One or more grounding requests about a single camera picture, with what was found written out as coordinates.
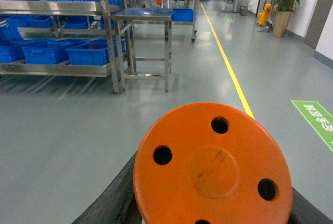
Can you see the orange round cap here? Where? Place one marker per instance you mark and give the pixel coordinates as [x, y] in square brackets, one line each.
[211, 163]

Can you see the potted plant in tan pot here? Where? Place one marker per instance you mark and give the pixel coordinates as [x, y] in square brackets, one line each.
[282, 10]

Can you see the yellow mop bucket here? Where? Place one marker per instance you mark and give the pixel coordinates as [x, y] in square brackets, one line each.
[264, 15]

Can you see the small steel table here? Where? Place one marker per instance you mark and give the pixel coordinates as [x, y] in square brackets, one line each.
[148, 38]

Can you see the blue bin middle lower shelf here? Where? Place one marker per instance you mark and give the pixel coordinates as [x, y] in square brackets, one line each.
[49, 52]

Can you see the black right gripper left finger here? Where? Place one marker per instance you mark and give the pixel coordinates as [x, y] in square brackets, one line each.
[117, 203]

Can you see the steel flow rack shelf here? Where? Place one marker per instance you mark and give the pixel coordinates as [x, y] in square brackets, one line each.
[31, 21]

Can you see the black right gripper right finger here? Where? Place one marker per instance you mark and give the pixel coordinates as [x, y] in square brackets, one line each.
[304, 212]

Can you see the blue bin with red parts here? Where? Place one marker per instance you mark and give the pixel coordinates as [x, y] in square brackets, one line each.
[89, 53]

